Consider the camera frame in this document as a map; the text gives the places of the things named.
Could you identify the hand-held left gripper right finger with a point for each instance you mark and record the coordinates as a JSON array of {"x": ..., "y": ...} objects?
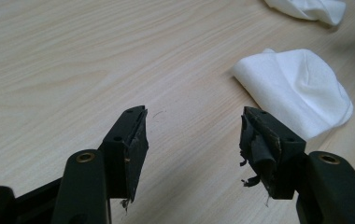
[{"x": 270, "y": 146}]

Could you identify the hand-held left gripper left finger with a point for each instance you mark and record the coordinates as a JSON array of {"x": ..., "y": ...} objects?
[{"x": 125, "y": 155}]

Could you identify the white sock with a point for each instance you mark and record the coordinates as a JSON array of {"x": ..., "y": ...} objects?
[
  {"x": 312, "y": 9},
  {"x": 297, "y": 90}
]

